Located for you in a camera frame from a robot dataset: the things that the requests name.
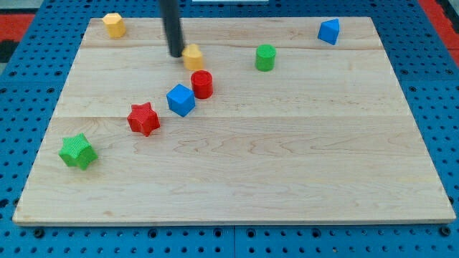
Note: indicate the green star block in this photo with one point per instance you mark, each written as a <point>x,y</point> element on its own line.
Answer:
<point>77,151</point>

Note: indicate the light wooden board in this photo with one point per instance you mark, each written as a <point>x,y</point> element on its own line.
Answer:
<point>325,138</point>

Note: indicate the blue triangle block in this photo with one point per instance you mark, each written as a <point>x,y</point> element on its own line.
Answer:
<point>329,31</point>

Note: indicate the yellow hexagon block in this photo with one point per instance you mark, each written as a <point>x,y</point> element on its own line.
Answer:
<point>114,25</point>

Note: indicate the red star block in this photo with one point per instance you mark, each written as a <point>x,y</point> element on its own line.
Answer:
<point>143,119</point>

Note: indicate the yellow heart block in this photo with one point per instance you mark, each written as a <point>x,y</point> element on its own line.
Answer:
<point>193,57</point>

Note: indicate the red cylinder block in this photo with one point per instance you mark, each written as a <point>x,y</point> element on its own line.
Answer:
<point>202,84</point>

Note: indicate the green cylinder block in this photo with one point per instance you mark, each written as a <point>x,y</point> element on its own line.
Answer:
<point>265,57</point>

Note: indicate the blue cube block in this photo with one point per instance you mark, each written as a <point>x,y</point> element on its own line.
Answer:
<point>181,100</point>

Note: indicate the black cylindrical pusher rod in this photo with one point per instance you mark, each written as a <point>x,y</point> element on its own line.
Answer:
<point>172,26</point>

